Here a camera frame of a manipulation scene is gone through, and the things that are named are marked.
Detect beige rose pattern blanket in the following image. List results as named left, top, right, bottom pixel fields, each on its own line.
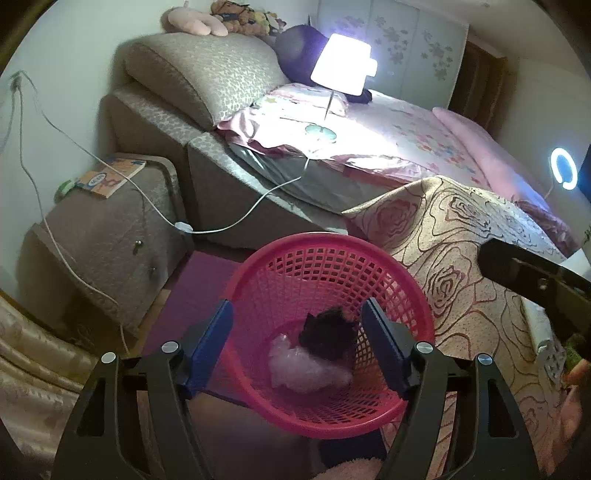
left=342, top=175, right=591, bottom=480

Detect pink pillow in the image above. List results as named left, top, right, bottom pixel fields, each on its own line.
left=217, top=85, right=349, bottom=153
left=431, top=106, right=580, bottom=259

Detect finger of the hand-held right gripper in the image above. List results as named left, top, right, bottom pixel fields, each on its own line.
left=479, top=237, right=561, bottom=301

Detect floral wardrobe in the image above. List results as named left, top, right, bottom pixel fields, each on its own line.
left=314, top=0, right=469, bottom=112

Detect upholstered nightstand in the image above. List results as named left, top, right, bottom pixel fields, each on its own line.
left=21, top=152, right=190, bottom=342

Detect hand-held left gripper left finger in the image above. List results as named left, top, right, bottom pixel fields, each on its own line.
left=55, top=299, right=234, bottom=480

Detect brown wooden door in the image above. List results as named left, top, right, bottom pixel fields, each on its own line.
left=450, top=39, right=509, bottom=125

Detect pink fuzzy slipper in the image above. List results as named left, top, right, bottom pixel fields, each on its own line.
left=311, top=457, right=386, bottom=480

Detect black monitor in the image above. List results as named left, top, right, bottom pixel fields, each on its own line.
left=577, top=143, right=591, bottom=204

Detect pink plastic mesh basket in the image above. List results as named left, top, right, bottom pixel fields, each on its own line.
left=223, top=233, right=435, bottom=439

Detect grey patterned white packet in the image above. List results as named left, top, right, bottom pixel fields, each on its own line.
left=538, top=342, right=568, bottom=384

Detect white lamp cable with switch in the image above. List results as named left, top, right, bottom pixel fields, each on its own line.
left=11, top=71, right=324, bottom=234

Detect grey sheet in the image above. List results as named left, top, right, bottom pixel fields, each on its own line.
left=228, top=141, right=354, bottom=217

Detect beige patterned curtain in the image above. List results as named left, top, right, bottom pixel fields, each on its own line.
left=0, top=291, right=100, bottom=462

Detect green wrapper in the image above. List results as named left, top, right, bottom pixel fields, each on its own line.
left=564, top=335, right=585, bottom=370

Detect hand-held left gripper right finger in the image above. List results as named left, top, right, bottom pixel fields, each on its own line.
left=361, top=298, right=541, bottom=480

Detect patterned headboard cushion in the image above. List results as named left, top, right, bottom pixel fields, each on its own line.
left=122, top=32, right=291, bottom=132

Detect orange cover book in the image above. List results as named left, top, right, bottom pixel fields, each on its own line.
left=74, top=157, right=147, bottom=200

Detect white charging cable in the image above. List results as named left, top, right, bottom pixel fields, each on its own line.
left=14, top=88, right=132, bottom=356

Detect white shade table lamp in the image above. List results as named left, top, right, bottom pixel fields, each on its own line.
left=304, top=33, right=372, bottom=143

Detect ring light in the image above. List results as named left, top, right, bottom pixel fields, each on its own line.
left=549, top=148, right=578, bottom=191

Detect orange and brown plush toys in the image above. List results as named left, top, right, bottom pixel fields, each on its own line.
left=210, top=0, right=282, bottom=37

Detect pink floral bedsheet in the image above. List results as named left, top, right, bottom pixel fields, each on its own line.
left=344, top=90, right=490, bottom=185

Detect dark purple pillow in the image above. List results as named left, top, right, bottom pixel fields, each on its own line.
left=274, top=25, right=372, bottom=104

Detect black cloth item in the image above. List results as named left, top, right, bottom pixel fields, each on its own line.
left=298, top=307, right=358, bottom=361

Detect white fluffy cloth item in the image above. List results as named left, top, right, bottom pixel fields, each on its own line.
left=269, top=335, right=354, bottom=388

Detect purple floor mat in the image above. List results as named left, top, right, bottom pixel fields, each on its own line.
left=139, top=251, right=250, bottom=407

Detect pink plush toy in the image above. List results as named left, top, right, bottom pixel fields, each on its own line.
left=161, top=2, right=229, bottom=37

